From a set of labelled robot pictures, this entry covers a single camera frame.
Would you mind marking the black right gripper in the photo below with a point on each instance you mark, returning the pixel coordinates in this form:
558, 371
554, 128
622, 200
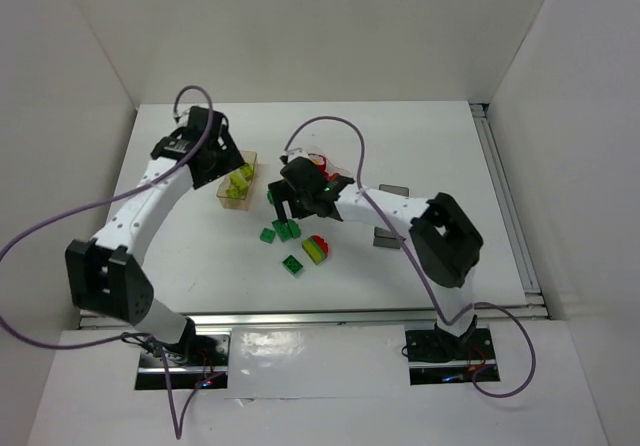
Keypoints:
280, 192

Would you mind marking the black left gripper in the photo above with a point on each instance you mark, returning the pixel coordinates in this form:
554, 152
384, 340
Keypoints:
220, 164

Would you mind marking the dark green 2x4 lego brick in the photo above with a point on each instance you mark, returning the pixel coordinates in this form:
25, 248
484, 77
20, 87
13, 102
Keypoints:
282, 230

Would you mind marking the lime 2x4 lego brick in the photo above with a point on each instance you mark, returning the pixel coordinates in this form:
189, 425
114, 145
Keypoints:
238, 187

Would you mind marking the lime 2x2 lego brick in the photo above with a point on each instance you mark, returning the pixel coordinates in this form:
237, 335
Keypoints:
247, 171

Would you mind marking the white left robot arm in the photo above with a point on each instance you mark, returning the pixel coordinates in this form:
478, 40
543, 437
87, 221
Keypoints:
105, 273

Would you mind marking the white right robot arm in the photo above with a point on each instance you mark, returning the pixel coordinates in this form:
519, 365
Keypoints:
440, 241

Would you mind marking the tan translucent plastic container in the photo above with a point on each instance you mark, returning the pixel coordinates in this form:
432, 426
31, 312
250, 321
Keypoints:
249, 157

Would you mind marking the dark green 2x2 lego brick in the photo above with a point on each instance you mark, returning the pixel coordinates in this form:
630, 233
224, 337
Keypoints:
267, 235

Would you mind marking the clear plastic container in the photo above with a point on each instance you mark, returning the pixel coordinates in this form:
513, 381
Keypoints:
332, 169

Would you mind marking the dark green printed lego brick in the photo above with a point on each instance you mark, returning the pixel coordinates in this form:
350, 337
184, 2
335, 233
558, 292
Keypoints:
292, 265

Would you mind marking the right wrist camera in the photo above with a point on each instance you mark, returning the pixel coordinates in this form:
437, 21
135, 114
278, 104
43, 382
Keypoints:
291, 154

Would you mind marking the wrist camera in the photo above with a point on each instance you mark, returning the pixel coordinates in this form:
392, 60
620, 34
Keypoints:
291, 154
182, 116

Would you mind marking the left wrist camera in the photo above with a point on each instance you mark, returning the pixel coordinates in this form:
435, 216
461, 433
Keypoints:
182, 116

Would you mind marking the aluminium mounting rail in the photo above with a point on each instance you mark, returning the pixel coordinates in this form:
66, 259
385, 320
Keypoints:
280, 318

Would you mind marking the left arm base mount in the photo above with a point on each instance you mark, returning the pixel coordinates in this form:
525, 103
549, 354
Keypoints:
208, 366

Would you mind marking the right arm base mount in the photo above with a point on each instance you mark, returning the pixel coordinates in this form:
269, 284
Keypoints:
432, 360

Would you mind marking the aluminium side rail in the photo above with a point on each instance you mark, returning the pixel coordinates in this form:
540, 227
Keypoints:
535, 307

